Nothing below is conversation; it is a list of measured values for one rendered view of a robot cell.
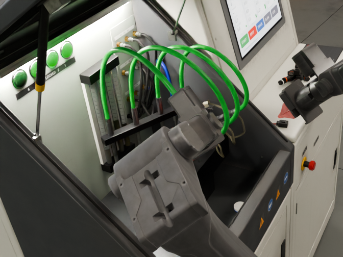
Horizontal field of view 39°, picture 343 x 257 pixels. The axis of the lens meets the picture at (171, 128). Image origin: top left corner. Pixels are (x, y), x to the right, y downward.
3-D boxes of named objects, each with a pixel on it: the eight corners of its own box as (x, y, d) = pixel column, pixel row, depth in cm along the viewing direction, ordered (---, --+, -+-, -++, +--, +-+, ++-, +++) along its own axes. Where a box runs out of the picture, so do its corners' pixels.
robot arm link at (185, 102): (183, 153, 93) (219, 127, 91) (149, 106, 95) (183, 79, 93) (195, 149, 105) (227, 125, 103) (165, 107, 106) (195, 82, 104)
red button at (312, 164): (312, 176, 170) (312, 164, 167) (300, 173, 172) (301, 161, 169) (316, 167, 174) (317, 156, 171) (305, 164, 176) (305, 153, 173)
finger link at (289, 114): (276, 96, 128) (298, 80, 120) (292, 118, 127) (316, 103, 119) (260, 106, 124) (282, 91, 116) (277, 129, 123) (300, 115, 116)
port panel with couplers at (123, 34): (133, 116, 164) (118, 30, 147) (125, 114, 166) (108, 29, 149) (153, 98, 173) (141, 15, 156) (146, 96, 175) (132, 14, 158)
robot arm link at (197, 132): (128, 213, 56) (201, 159, 54) (99, 174, 56) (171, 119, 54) (189, 157, 98) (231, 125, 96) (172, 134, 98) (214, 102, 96)
